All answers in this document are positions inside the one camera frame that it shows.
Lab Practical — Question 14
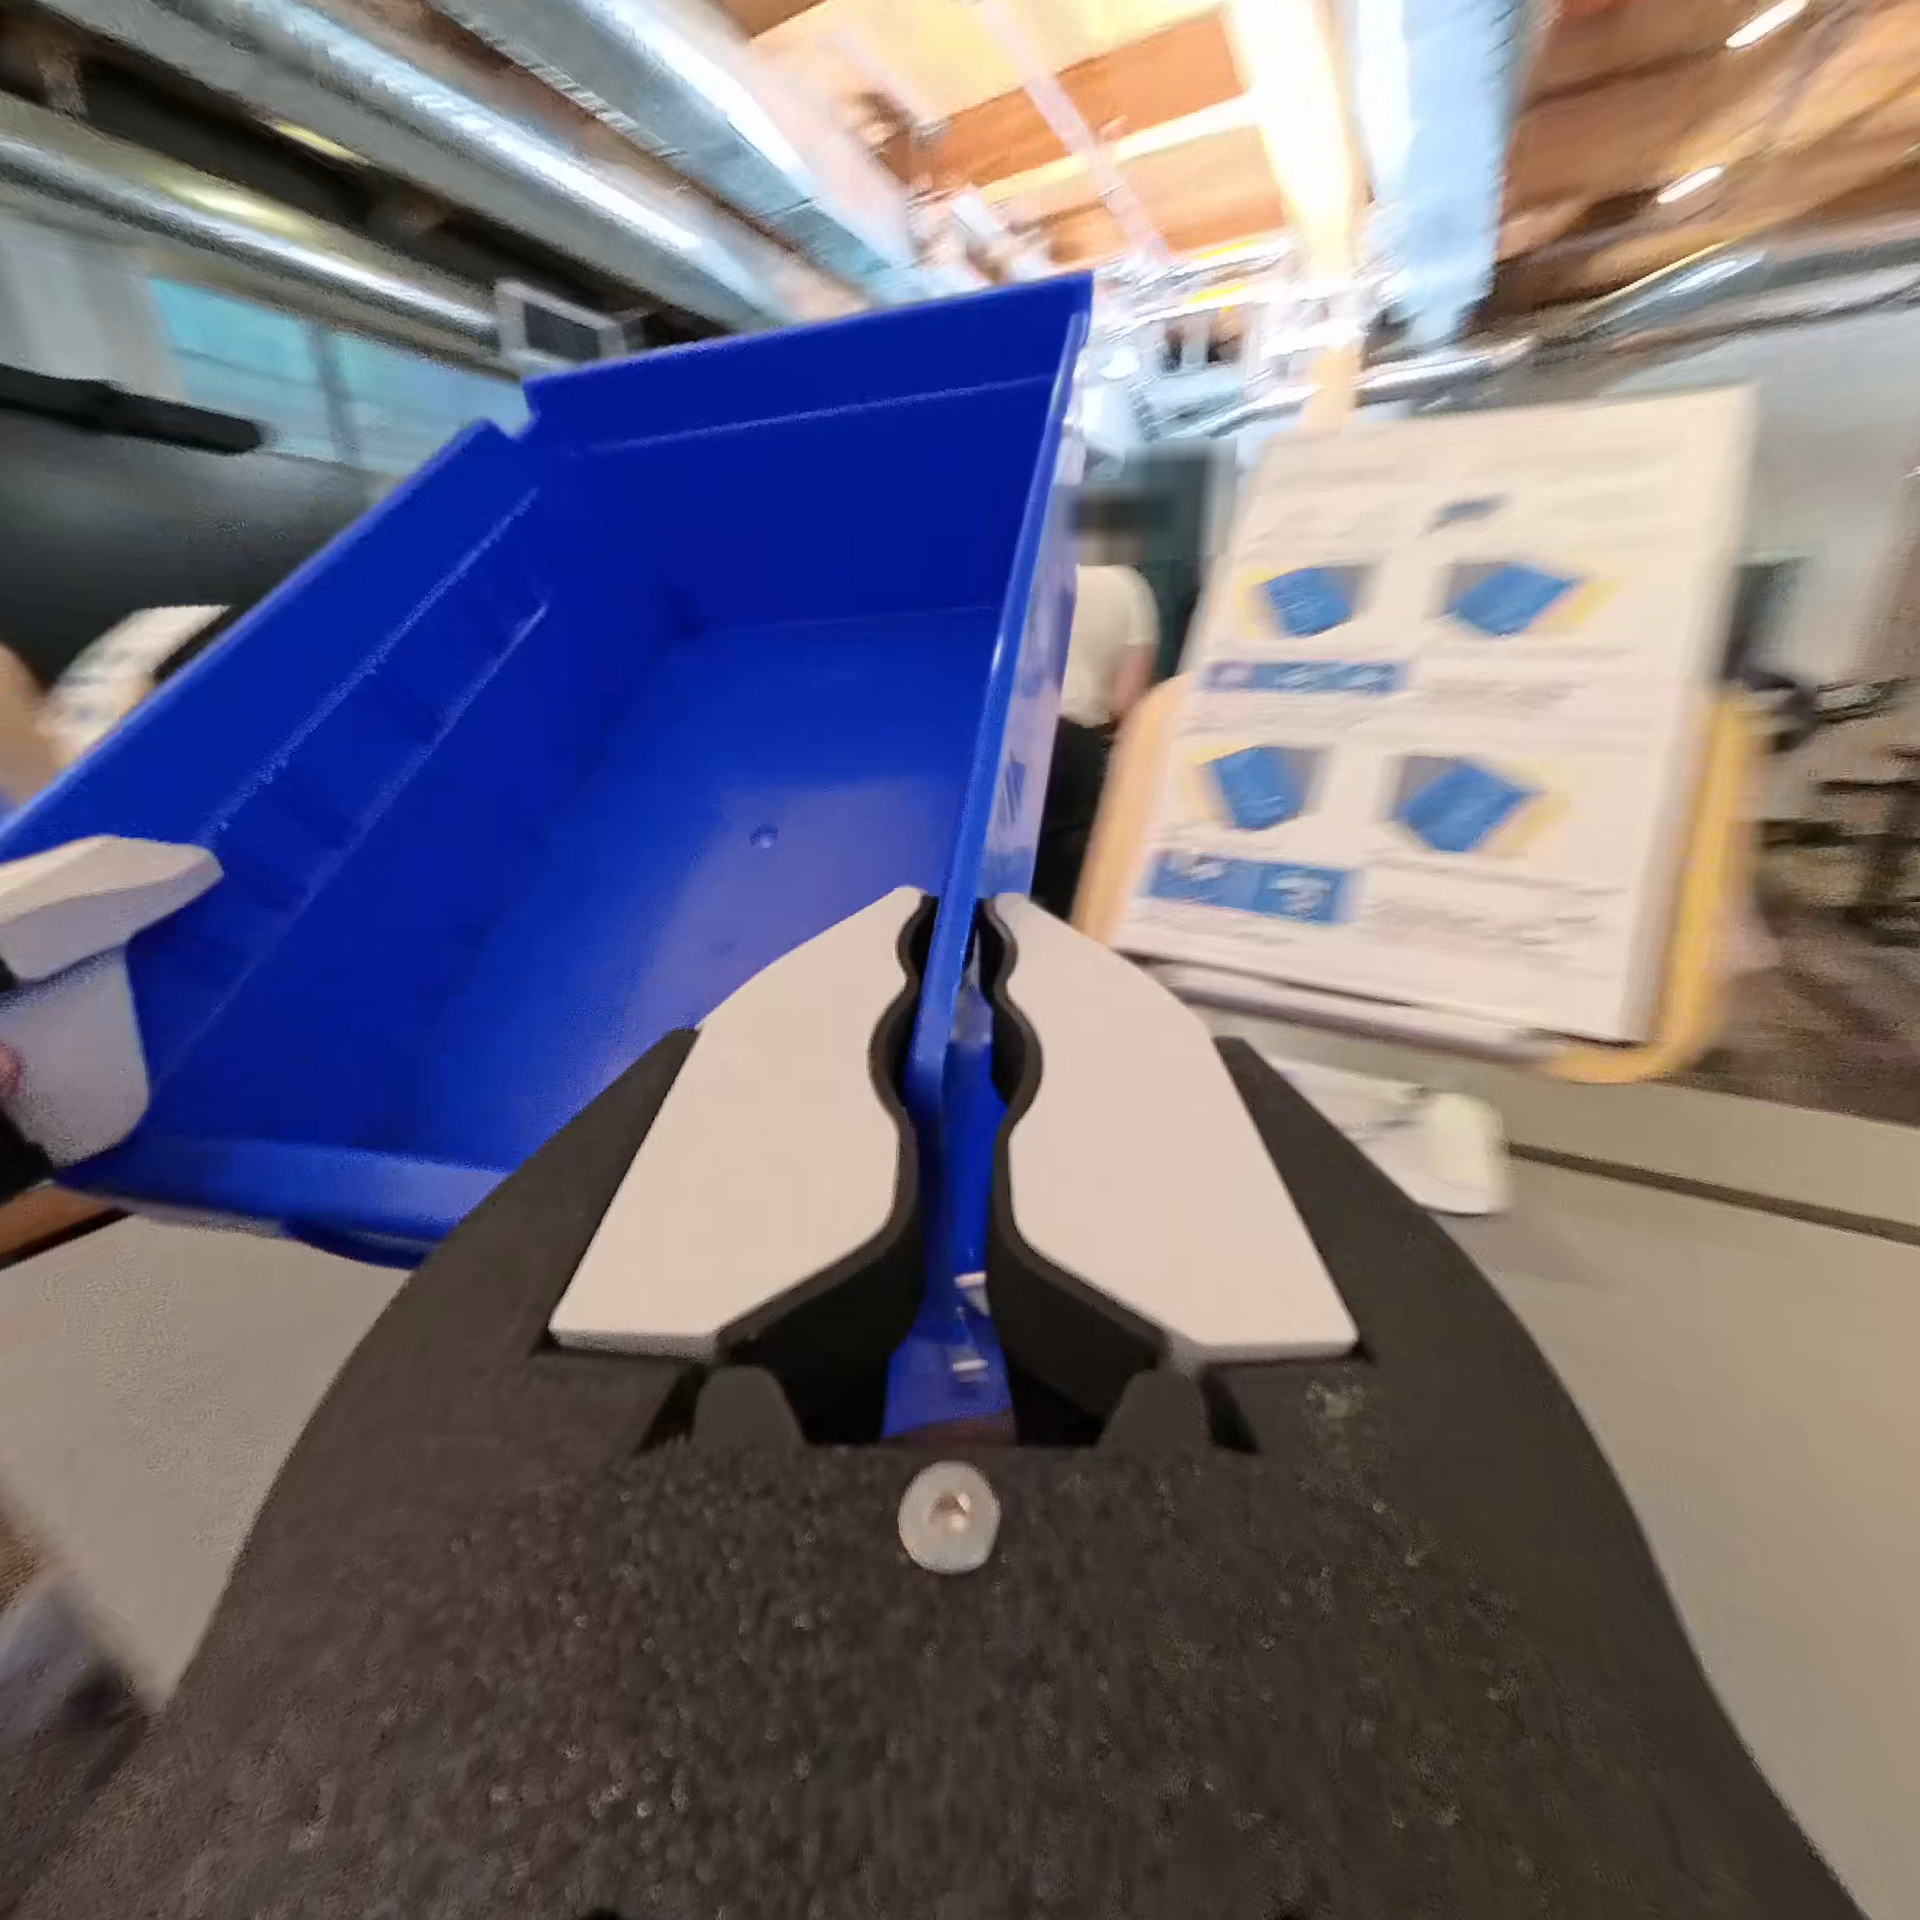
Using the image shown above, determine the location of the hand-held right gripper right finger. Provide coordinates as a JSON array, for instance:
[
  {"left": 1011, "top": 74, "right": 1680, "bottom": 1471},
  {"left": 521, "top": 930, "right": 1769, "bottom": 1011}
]
[{"left": 987, "top": 892, "right": 1360, "bottom": 1416}]

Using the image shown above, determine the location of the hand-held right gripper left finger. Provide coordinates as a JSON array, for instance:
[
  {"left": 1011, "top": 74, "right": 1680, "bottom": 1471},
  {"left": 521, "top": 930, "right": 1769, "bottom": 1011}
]
[{"left": 552, "top": 887, "right": 926, "bottom": 1416}]

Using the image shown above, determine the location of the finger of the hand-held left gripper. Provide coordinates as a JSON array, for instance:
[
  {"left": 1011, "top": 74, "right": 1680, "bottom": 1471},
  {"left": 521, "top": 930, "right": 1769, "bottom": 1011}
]
[{"left": 0, "top": 836, "right": 227, "bottom": 1171}]

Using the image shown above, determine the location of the blue plastic bin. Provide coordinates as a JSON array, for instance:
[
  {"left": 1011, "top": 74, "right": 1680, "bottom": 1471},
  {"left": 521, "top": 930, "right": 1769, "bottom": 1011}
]
[{"left": 65, "top": 272, "right": 1099, "bottom": 1446}]

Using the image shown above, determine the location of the grey desk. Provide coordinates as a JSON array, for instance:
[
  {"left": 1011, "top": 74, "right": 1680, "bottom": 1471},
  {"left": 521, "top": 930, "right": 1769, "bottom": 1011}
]
[{"left": 0, "top": 1018, "right": 1920, "bottom": 1920}]

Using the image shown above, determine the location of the printed instruction sheet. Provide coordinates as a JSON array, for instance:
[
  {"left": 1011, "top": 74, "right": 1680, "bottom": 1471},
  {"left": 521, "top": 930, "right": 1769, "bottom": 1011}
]
[{"left": 1116, "top": 383, "right": 1761, "bottom": 1047}]

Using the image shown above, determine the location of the silver ventilation duct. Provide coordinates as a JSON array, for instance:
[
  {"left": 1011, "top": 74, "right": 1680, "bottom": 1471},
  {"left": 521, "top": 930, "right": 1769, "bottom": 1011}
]
[{"left": 0, "top": 0, "right": 919, "bottom": 337}]

